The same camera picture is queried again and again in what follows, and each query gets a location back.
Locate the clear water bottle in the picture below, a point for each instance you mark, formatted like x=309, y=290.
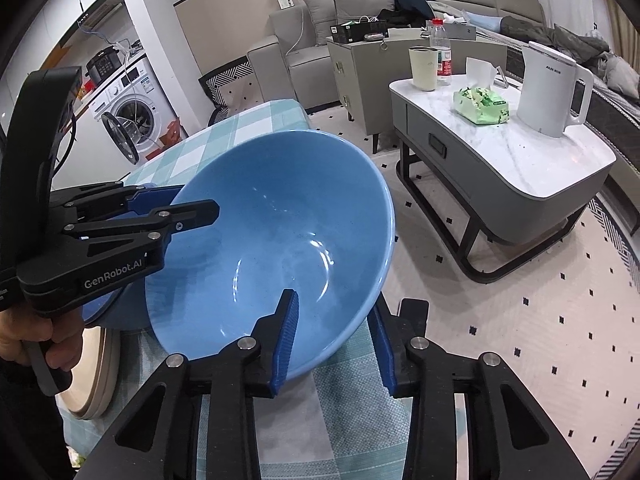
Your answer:
x=442, y=55

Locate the grey sofa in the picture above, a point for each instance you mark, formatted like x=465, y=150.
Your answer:
x=300, y=50

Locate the green tissue pack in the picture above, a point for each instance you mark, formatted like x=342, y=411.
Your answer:
x=480, y=105

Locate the grey sofa cushion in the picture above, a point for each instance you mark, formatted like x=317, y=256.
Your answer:
x=360, y=2
x=320, y=15

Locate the steel range hood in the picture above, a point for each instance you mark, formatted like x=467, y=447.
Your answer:
x=97, y=12

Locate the olive blanket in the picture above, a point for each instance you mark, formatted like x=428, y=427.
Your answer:
x=555, y=37

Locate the black patterned chair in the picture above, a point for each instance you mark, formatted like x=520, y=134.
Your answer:
x=227, y=90

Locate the red box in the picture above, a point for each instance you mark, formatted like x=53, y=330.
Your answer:
x=172, y=132

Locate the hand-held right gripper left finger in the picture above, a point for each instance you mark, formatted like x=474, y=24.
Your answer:
x=285, y=345

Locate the beige cup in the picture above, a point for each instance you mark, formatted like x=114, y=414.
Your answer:
x=424, y=67

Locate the white dotted rug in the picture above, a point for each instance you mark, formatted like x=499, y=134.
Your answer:
x=525, y=335

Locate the black pressure cooker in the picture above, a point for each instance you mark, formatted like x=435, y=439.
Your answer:
x=102, y=65

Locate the dark jacket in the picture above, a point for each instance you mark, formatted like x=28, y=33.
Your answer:
x=410, y=5

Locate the white washing machine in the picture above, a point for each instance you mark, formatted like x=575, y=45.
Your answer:
x=135, y=105

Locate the grey pillow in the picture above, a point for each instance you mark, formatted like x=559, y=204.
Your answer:
x=620, y=75

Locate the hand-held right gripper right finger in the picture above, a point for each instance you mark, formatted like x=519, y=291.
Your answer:
x=382, y=355

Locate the beige round plate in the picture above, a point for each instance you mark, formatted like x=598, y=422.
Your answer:
x=85, y=375

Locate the grey marble coffee table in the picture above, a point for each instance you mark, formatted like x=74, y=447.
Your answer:
x=500, y=160

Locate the teal checked tablecloth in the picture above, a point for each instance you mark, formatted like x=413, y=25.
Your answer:
x=340, y=405

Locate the beige curtain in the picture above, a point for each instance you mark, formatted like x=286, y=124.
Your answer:
x=622, y=20

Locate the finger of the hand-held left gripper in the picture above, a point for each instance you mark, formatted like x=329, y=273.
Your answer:
x=145, y=199
x=190, y=214

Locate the person's left hand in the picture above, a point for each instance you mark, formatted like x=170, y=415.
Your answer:
x=20, y=335

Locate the white electric kettle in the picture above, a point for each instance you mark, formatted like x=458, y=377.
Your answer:
x=550, y=90

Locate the black box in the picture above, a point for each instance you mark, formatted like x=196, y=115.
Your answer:
x=357, y=31

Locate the grey side cabinet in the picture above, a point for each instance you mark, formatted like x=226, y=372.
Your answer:
x=365, y=85

